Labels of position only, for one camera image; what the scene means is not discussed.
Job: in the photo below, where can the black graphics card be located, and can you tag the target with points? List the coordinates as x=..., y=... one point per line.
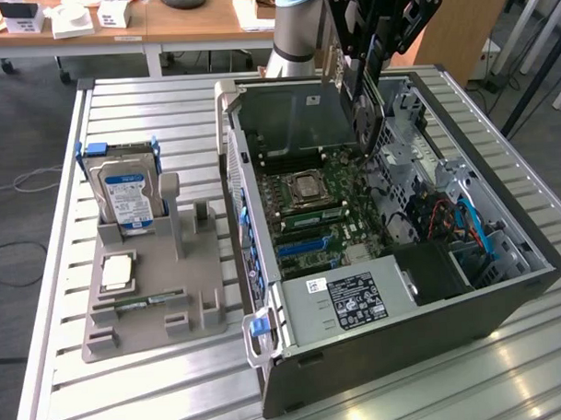
x=367, y=119

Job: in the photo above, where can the wooden cabinet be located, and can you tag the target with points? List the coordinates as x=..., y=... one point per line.
x=463, y=24

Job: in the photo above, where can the white device on floor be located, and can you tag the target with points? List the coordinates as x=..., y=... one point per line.
x=487, y=57

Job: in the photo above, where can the white paper stack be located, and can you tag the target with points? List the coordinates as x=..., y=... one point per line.
x=253, y=19

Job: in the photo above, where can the black slanted pole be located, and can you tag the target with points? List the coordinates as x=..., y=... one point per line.
x=536, y=86

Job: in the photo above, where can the black RAM slot row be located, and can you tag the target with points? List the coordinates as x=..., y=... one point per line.
x=279, y=164

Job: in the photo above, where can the silver drive cage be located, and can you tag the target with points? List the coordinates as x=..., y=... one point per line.
x=408, y=178

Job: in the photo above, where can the CPU socket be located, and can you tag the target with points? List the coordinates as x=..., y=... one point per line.
x=309, y=188

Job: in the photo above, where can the green motherboard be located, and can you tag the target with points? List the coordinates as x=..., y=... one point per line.
x=363, y=207

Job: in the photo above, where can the small white printed box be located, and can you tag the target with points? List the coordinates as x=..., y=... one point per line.
x=114, y=15

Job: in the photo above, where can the blue expansion slot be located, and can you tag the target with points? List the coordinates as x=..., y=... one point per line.
x=302, y=247

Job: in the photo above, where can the silver disk bay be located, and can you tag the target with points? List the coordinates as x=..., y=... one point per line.
x=499, y=267

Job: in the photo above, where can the white round object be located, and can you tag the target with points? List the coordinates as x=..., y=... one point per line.
x=71, y=21

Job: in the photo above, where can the hard disk with blue caddy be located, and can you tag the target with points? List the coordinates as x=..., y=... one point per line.
x=123, y=192

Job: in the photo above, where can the grey power supply unit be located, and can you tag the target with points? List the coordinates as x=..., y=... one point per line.
x=311, y=305

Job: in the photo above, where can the wooden desk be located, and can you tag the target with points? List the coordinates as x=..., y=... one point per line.
x=35, y=38

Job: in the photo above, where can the grey parts rack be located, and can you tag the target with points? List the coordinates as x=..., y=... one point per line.
x=163, y=278

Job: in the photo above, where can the blue case latch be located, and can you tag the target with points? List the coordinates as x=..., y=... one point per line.
x=259, y=325

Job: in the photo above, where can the white box with black item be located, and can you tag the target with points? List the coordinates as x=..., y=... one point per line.
x=22, y=21

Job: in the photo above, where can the black open PC case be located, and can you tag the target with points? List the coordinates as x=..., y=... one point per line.
x=405, y=353

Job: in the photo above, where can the silver CPU chip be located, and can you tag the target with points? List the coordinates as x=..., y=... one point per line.
x=117, y=273

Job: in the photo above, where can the white table frame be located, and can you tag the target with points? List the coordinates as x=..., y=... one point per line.
x=514, y=27

